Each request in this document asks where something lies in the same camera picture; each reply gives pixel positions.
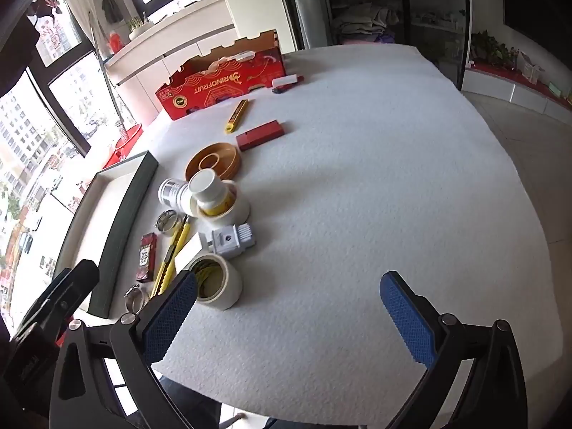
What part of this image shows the pile of clothes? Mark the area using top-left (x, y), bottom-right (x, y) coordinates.
top-left (333, 2), bottom-right (400, 41)

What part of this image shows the masking tape roll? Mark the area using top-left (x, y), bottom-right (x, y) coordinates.
top-left (185, 252), bottom-right (243, 311)

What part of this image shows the potted plant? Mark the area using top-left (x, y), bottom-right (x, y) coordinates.
top-left (469, 31), bottom-right (521, 70)

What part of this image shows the red cardboard box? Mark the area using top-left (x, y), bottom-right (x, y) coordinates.
top-left (155, 30), bottom-right (287, 121)

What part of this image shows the white kitchen cabinet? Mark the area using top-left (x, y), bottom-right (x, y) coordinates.
top-left (104, 0), bottom-right (237, 126)

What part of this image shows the small red packet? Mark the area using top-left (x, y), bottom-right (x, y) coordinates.
top-left (135, 232), bottom-right (158, 283)

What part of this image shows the dark wall screen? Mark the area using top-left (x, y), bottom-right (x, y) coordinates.
top-left (503, 0), bottom-right (572, 50)

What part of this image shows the dark green tray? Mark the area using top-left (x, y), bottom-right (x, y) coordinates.
top-left (53, 149), bottom-right (160, 320)

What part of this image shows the grey power adapter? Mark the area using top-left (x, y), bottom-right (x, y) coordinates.
top-left (199, 222), bottom-right (257, 260)

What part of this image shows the red bucket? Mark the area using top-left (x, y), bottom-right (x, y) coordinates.
top-left (103, 123), bottom-right (144, 166)

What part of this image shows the red rectangular box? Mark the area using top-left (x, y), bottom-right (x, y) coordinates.
top-left (236, 120), bottom-right (287, 152)

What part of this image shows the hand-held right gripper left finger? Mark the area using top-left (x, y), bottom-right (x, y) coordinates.
top-left (50, 271), bottom-right (211, 429)

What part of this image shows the clear plastic box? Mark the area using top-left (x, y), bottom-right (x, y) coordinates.
top-left (518, 51), bottom-right (548, 83)

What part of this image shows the white planter dish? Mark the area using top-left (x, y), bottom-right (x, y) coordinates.
top-left (127, 15), bottom-right (155, 41)

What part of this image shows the white flat box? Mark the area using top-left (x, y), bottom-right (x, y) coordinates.
top-left (175, 235), bottom-right (211, 273)

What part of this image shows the white bottle yellow label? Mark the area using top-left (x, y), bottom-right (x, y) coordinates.
top-left (188, 169), bottom-right (237, 215)

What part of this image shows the red marker pen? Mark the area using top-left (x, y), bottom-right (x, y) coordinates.
top-left (272, 75), bottom-right (305, 94)

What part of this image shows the brown tape roll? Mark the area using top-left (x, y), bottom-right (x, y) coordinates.
top-left (185, 142), bottom-right (242, 182)

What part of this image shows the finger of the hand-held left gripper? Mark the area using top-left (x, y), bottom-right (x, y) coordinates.
top-left (13, 259), bottom-right (100, 345)

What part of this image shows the large yellow utility knife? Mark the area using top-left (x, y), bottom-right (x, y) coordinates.
top-left (149, 214), bottom-right (193, 298)

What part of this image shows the glass door cabinet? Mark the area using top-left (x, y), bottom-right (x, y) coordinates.
top-left (322, 0), bottom-right (470, 85)

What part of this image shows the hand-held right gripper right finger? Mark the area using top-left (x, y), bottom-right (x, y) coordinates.
top-left (380, 271), bottom-right (529, 429)

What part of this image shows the small yellow utility knife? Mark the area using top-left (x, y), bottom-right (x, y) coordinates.
top-left (224, 98), bottom-right (250, 134)

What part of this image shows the red-topped low shelf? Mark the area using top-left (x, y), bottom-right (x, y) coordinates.
top-left (462, 63), bottom-right (572, 117)

